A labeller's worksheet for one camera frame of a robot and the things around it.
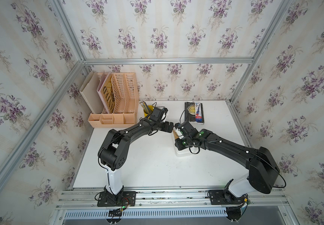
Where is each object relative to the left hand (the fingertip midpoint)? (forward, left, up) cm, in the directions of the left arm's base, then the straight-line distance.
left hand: (169, 126), depth 93 cm
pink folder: (+29, +46, +18) cm, 58 cm away
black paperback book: (+18, -18, -8) cm, 26 cm away
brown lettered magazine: (+19, +43, +12) cm, 49 cm away
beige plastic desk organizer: (+31, +41, -7) cm, 52 cm away
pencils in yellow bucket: (+14, +17, +5) cm, 22 cm away
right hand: (-15, -4, +1) cm, 15 cm away
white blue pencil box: (+17, -24, -4) cm, 29 cm away
